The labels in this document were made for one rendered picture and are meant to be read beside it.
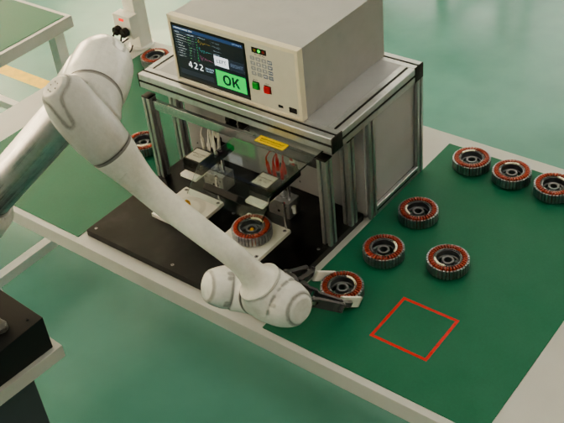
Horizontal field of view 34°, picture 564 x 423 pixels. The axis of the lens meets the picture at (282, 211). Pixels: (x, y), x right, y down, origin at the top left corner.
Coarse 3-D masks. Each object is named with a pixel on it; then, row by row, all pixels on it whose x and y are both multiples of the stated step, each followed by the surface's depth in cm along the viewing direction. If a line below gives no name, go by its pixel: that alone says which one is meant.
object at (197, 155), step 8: (216, 144) 274; (192, 152) 268; (200, 152) 267; (208, 152) 267; (184, 160) 266; (192, 160) 264; (200, 160) 264; (184, 168) 268; (192, 168) 266; (184, 176) 267; (192, 176) 265
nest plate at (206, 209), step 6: (180, 192) 276; (186, 192) 276; (186, 198) 274; (192, 198) 274; (198, 198) 273; (192, 204) 271; (198, 204) 271; (204, 204) 271; (210, 204) 271; (198, 210) 269; (204, 210) 269; (210, 210) 268; (216, 210) 269; (156, 216) 269; (204, 216) 267; (210, 216) 268
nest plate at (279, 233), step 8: (272, 224) 261; (280, 232) 258; (288, 232) 258; (272, 240) 255; (280, 240) 256; (248, 248) 253; (256, 248) 253; (264, 248) 253; (272, 248) 254; (256, 256) 251; (264, 256) 252
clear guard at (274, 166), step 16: (256, 128) 248; (224, 144) 243; (240, 144) 243; (256, 144) 242; (304, 144) 240; (208, 160) 238; (224, 160) 238; (240, 160) 237; (256, 160) 236; (272, 160) 236; (288, 160) 235; (304, 160) 234; (208, 176) 235; (224, 176) 233; (240, 176) 232; (256, 176) 231; (272, 176) 230; (288, 176) 230; (192, 192) 237; (208, 192) 234; (240, 192) 230; (256, 192) 227; (272, 192) 225; (224, 208) 231; (240, 208) 229; (256, 208) 226
